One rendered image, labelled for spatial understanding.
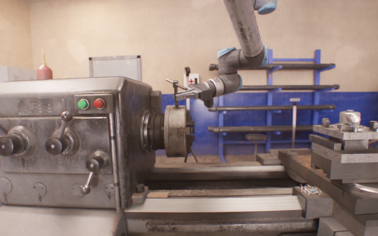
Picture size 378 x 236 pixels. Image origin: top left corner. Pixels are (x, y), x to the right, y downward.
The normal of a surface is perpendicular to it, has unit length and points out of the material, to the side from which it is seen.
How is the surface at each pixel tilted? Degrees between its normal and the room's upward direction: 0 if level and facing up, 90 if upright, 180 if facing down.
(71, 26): 90
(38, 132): 90
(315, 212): 90
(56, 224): 32
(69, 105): 90
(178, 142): 102
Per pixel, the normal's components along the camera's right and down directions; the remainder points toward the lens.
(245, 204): -0.03, -0.74
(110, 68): -0.02, 0.11
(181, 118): -0.03, -0.49
